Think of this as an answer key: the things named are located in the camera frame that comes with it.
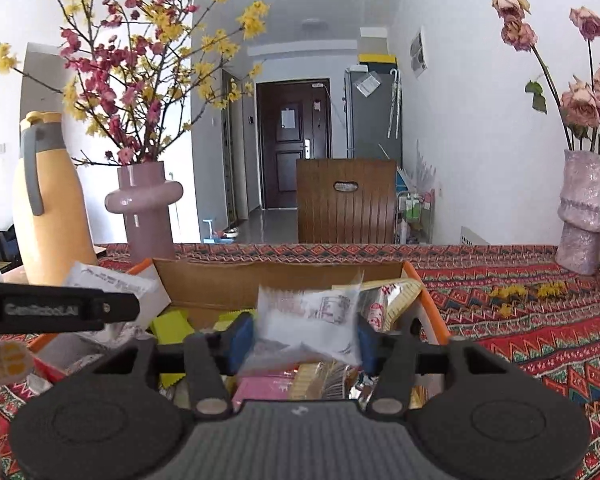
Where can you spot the yellow thermos jug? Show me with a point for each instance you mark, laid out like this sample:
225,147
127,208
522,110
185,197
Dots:
50,210

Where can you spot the patterned tablecloth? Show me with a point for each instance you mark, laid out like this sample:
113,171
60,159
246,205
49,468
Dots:
530,340

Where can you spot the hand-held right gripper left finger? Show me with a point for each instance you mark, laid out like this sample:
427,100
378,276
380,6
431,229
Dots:
241,342

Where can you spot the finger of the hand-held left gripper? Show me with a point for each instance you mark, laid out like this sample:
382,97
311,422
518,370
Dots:
122,307

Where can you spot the fallen yellow blossoms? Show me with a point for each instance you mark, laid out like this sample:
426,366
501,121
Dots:
525,294

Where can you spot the grey refrigerator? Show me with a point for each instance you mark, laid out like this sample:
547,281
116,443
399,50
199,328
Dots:
372,120

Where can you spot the smooth pink vase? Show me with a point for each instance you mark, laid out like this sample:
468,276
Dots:
147,210

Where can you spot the white dried grass bundle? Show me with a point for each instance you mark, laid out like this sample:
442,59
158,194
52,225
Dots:
425,170

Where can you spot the white orange snack packet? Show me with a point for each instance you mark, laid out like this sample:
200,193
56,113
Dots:
7,365

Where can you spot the dried pink roses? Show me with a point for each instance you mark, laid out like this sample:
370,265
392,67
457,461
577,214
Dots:
585,100

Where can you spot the textured pink vase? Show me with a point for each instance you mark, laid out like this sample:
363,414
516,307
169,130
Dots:
582,210

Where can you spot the yellow pink blossom branches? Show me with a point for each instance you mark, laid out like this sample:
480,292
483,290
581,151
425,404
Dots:
130,60

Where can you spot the white folded umbrella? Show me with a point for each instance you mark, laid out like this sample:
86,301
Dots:
394,105

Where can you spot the red cardboard box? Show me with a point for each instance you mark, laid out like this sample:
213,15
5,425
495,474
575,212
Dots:
205,285

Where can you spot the dark bag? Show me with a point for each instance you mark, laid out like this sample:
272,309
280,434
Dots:
2,245

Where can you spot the pile of assorted snack packets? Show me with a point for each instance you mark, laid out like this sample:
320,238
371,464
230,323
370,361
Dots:
325,380

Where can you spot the pink snack packet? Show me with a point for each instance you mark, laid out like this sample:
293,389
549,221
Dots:
265,387

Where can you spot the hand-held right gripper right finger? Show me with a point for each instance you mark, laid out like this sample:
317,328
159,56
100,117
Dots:
367,347

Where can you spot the yellow box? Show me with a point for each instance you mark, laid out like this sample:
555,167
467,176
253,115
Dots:
377,58

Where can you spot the white wall panel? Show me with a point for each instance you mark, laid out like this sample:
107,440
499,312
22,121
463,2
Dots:
419,52

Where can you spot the wooden chair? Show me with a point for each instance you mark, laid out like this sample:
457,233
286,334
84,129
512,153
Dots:
345,210

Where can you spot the grey hallway cabinet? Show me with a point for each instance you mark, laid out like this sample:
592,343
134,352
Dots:
235,150

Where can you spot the white paper sheet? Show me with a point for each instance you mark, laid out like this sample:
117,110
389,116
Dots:
368,84

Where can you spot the dark entrance door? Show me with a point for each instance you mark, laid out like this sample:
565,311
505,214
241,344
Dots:
292,160

